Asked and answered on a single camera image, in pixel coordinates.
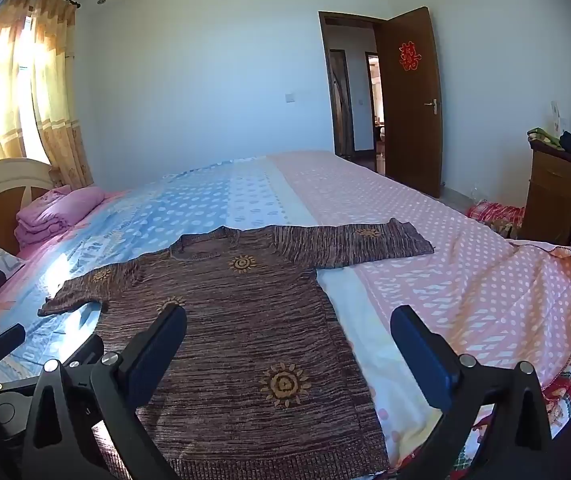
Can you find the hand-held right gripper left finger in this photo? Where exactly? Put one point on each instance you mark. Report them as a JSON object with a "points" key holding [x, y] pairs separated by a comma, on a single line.
{"points": [[163, 345]]}

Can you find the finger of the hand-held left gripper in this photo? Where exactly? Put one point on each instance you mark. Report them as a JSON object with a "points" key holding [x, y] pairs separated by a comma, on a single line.
{"points": [[6, 342], [87, 347]]}

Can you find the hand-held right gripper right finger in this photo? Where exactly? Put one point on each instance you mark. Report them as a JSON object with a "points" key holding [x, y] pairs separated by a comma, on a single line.
{"points": [[415, 345]]}

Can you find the brown knitted sweater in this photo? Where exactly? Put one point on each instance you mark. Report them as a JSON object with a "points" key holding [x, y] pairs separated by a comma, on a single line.
{"points": [[245, 320]]}

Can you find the bed with dotted sheet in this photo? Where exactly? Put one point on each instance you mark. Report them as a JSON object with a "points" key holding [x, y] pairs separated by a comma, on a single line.
{"points": [[440, 285]]}

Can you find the folded pink blanket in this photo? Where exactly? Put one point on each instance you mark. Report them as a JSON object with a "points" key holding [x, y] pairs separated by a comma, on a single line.
{"points": [[57, 212]]}

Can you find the red patterned cloth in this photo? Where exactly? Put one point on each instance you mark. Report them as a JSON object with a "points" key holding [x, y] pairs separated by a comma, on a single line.
{"points": [[498, 215]]}

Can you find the cream wooden headboard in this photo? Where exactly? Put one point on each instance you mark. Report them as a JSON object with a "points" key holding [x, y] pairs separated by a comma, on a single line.
{"points": [[0, 185]]}

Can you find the wooden desk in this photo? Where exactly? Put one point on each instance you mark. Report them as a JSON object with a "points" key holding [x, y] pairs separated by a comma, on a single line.
{"points": [[550, 200]]}

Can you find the brown wooden door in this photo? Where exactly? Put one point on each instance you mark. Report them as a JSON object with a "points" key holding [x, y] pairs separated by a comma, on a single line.
{"points": [[410, 130]]}

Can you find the yellow curtain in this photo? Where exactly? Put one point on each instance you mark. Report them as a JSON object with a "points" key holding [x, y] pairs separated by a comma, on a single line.
{"points": [[57, 110]]}

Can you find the green cloth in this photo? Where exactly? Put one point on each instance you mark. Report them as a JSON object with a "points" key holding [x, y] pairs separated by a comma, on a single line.
{"points": [[543, 136]]}

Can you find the hallway wooden door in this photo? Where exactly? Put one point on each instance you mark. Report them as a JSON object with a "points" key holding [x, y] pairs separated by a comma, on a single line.
{"points": [[341, 105]]}

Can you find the red paper door decoration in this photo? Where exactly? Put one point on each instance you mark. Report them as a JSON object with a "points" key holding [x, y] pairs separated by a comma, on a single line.
{"points": [[410, 56]]}

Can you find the brown door frame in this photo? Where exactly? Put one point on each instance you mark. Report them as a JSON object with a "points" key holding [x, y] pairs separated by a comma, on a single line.
{"points": [[322, 85]]}

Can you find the white light switch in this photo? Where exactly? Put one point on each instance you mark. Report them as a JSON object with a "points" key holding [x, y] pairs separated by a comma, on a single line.
{"points": [[291, 97]]}

